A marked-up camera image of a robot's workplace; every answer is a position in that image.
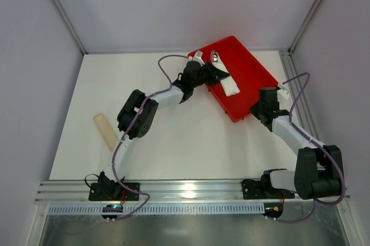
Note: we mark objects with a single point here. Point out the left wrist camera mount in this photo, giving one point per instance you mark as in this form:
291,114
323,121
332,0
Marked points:
197,57

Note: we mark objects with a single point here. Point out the slotted white cable duct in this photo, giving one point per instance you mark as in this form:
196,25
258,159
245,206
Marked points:
157,209

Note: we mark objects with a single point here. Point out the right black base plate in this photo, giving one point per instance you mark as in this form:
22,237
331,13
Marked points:
258,190

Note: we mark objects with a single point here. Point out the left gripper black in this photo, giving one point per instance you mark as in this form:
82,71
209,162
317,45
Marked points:
208,72

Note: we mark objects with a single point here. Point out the aluminium rail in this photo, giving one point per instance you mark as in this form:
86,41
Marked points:
303,114
75,191

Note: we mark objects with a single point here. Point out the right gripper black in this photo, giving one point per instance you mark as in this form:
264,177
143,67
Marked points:
261,112

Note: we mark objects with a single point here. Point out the aluminium front rail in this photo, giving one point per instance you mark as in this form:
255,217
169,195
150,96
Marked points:
75,191

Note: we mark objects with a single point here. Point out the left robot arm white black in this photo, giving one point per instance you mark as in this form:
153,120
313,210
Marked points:
136,118

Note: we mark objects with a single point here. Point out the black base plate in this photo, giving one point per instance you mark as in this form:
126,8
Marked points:
258,190
99,194

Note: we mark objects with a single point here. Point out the right side aluminium rail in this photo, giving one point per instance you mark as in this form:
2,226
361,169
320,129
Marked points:
303,114

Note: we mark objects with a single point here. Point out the aluminium frame post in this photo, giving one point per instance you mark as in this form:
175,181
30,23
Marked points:
69,26
312,13

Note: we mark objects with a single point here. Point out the white paper napkin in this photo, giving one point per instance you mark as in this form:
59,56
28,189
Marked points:
228,84

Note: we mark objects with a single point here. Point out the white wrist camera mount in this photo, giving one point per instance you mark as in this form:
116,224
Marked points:
283,94

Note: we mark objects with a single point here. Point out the right aluminium frame post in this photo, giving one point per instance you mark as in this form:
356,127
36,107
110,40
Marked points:
312,13

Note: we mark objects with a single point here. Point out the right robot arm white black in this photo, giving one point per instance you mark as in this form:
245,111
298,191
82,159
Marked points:
318,171

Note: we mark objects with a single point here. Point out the wooden utensil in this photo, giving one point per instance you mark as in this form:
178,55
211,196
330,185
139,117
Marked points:
105,129

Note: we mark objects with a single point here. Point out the left aluminium frame post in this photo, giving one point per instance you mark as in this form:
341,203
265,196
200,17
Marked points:
69,26

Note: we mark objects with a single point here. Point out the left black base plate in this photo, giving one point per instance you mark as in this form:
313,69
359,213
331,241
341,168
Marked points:
99,194

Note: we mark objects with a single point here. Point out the silver fork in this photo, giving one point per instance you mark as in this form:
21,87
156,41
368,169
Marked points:
214,56

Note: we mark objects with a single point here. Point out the red plastic tray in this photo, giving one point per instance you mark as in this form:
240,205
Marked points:
248,73

